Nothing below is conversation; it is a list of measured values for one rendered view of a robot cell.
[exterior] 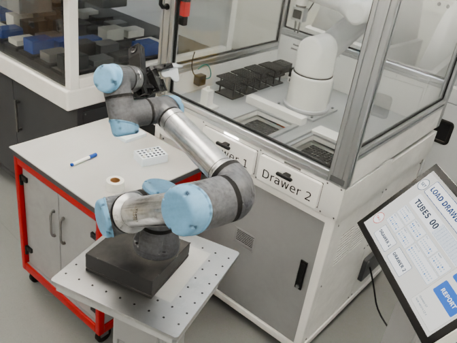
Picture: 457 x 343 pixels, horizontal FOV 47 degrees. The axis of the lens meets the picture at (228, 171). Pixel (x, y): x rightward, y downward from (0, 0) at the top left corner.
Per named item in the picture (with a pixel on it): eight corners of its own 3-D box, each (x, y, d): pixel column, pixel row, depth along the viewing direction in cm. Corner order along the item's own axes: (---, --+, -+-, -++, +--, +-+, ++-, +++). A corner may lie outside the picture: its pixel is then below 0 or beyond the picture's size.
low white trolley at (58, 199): (98, 353, 232) (100, 211, 194) (20, 280, 264) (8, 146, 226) (190, 292, 272) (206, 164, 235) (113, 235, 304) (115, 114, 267)
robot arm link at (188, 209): (138, 227, 165) (247, 222, 122) (94, 240, 156) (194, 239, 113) (130, 190, 165) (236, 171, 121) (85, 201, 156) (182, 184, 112)
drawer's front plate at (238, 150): (251, 175, 220) (255, 152, 214) (200, 148, 235) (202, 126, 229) (254, 173, 221) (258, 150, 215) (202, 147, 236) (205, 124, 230)
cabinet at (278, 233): (298, 367, 240) (339, 224, 200) (145, 256, 292) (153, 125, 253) (388, 273, 306) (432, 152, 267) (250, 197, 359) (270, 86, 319)
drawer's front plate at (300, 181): (314, 209, 203) (320, 184, 198) (256, 177, 218) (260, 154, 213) (317, 207, 205) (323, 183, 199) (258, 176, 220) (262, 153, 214)
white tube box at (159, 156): (141, 167, 225) (142, 159, 223) (133, 158, 231) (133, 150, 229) (167, 162, 232) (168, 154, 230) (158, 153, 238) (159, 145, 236)
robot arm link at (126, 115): (156, 130, 146) (149, 90, 145) (120, 136, 139) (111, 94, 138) (142, 133, 152) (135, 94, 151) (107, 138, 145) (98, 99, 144)
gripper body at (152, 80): (149, 99, 164) (129, 100, 153) (139, 73, 164) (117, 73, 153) (169, 90, 162) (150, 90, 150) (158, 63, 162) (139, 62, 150)
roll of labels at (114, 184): (122, 194, 206) (122, 185, 204) (104, 192, 205) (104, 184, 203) (125, 184, 212) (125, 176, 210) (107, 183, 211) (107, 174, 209)
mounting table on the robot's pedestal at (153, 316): (173, 366, 153) (177, 338, 147) (50, 307, 166) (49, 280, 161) (235, 278, 190) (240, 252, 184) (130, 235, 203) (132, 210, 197)
